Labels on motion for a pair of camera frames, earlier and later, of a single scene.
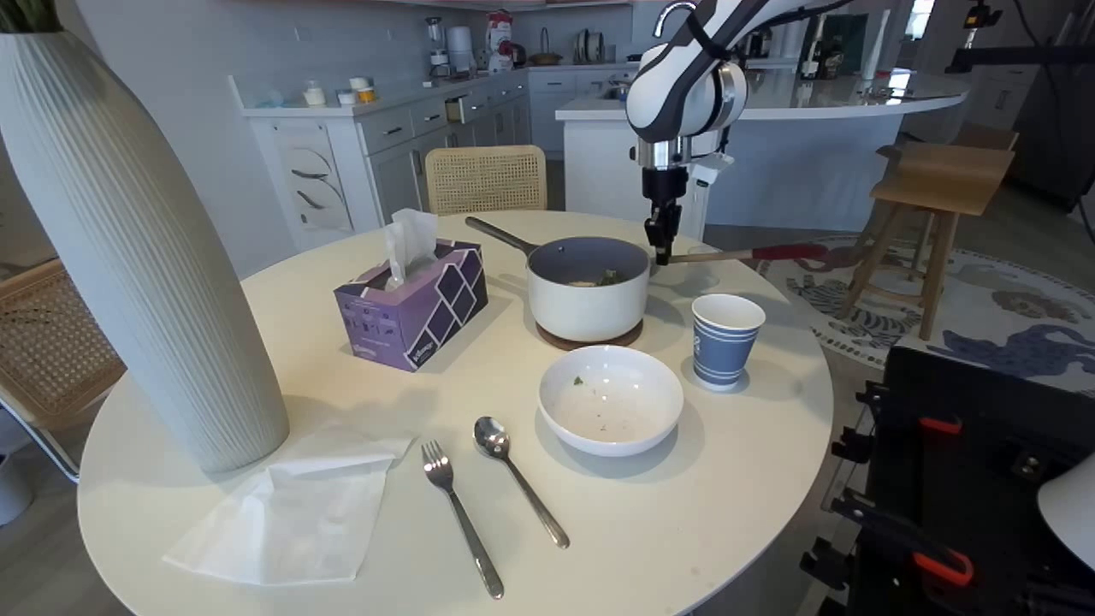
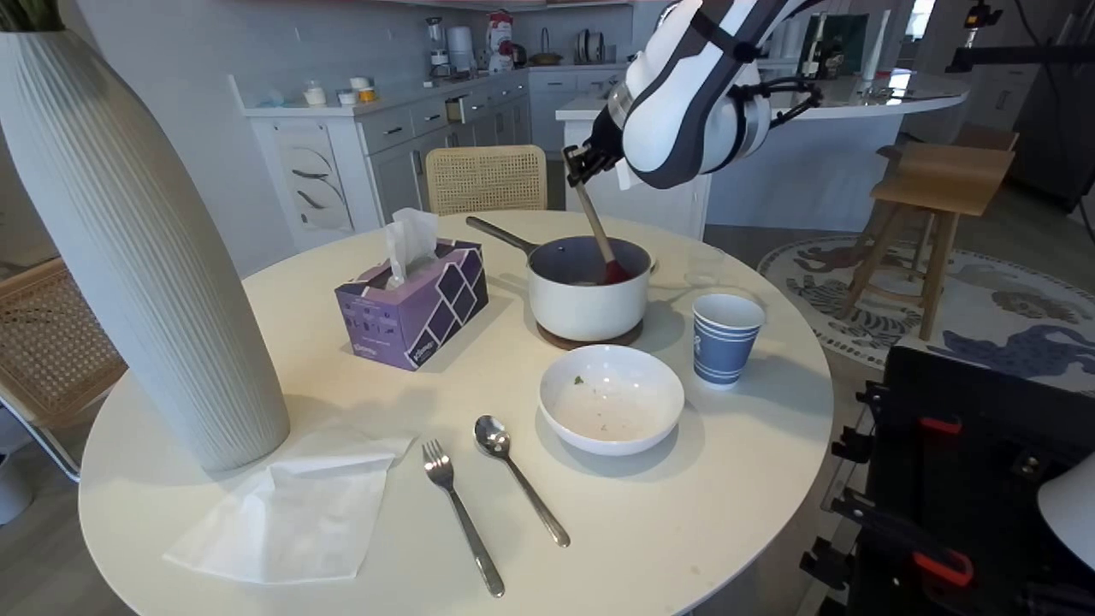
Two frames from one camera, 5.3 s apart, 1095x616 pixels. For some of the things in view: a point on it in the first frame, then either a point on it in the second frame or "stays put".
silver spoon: (496, 435) stays put
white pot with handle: (580, 288) stays put
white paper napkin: (302, 519) stays put
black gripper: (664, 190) → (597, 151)
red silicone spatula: (791, 252) → (613, 267)
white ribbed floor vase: (137, 248) stays put
